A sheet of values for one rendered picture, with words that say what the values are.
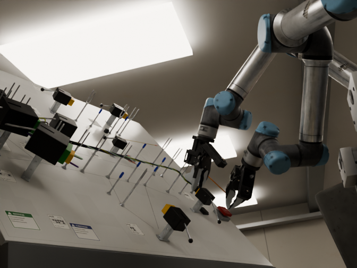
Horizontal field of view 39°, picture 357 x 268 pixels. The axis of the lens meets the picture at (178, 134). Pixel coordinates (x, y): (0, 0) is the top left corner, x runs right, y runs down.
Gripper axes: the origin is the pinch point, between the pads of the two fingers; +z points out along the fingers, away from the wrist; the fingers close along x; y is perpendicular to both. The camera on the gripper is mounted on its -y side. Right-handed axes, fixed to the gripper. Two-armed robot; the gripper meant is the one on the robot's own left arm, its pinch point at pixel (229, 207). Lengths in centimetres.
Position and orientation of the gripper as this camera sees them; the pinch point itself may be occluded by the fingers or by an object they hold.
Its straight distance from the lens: 188.5
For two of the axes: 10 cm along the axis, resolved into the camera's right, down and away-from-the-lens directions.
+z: -3.4, 8.1, 4.7
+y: 0.6, -4.8, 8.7
